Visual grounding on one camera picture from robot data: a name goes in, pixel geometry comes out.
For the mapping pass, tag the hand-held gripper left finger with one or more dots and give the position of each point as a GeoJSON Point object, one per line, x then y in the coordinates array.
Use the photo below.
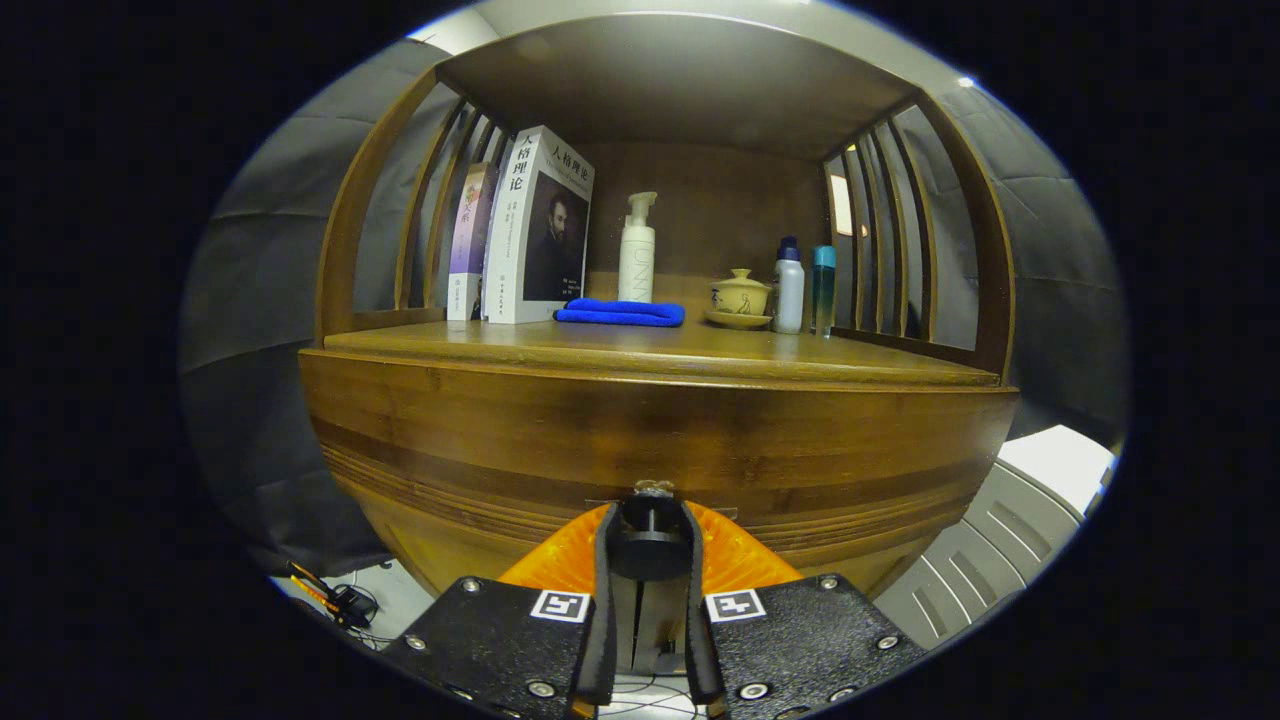
{"type": "Point", "coordinates": [603, 620]}

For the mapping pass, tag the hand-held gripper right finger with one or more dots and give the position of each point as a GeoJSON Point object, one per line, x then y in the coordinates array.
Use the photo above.
{"type": "Point", "coordinates": [700, 640]}

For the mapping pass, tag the brown wooden drawer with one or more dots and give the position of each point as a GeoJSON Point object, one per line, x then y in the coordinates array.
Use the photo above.
{"type": "Point", "coordinates": [500, 440]}

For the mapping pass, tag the brown wooden countertop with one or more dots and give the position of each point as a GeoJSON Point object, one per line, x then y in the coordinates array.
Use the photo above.
{"type": "Point", "coordinates": [650, 350]}

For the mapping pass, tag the brown wooden cabinet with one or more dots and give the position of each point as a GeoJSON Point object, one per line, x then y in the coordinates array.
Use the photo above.
{"type": "Point", "coordinates": [700, 200]}

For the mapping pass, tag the orange black tool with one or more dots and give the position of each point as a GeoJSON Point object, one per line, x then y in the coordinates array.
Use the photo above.
{"type": "Point", "coordinates": [350, 605]}

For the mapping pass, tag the blue folded cloth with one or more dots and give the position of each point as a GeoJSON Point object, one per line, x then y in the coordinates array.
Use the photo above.
{"type": "Point", "coordinates": [620, 313]}

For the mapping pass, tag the white plastic machine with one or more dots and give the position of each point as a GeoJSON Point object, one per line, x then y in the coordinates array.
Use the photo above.
{"type": "Point", "coordinates": [1000, 540]}

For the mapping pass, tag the yellow saucer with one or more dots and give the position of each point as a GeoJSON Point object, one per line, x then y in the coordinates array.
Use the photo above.
{"type": "Point", "coordinates": [737, 321]}

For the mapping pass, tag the yellow lidded teacup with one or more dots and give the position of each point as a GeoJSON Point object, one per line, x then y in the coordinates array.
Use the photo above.
{"type": "Point", "coordinates": [741, 295]}

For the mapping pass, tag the white bottle blue cap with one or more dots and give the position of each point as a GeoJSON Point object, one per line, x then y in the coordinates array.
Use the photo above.
{"type": "Point", "coordinates": [789, 295]}

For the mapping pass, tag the white pump bottle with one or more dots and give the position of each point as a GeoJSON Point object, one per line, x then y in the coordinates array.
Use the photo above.
{"type": "Point", "coordinates": [636, 265]}

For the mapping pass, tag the teal slim bottle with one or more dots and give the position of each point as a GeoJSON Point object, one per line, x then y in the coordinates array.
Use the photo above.
{"type": "Point", "coordinates": [823, 295]}

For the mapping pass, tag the thick white portrait book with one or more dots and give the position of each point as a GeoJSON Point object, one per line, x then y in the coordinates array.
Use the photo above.
{"type": "Point", "coordinates": [530, 250]}

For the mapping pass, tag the thin purple book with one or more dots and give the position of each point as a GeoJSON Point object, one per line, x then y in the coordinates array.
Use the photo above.
{"type": "Point", "coordinates": [470, 240]}

